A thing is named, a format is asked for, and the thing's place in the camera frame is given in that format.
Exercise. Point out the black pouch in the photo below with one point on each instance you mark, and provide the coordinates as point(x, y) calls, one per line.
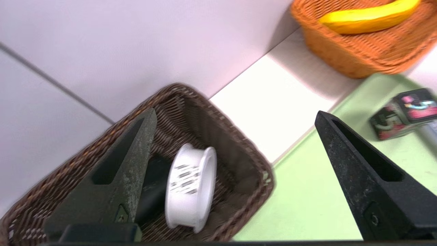
point(153, 191)

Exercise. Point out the light green plastic tray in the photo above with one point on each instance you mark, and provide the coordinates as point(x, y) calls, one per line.
point(307, 198)

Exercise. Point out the yellow banana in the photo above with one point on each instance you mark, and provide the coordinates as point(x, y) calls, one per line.
point(368, 17)

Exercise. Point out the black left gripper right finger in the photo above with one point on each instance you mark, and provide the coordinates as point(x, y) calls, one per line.
point(375, 191)

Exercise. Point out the clear plastic pen case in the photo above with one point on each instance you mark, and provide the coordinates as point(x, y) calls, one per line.
point(431, 135)

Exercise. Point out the dark brown wicker basket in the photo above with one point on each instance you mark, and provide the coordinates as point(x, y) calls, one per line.
point(232, 164)

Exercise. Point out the small black red box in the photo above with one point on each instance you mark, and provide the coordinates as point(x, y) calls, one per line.
point(403, 116)

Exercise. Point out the orange wicker basket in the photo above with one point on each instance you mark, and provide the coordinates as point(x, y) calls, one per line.
point(358, 51)

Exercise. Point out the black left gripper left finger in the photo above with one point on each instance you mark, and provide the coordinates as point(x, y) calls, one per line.
point(112, 184)

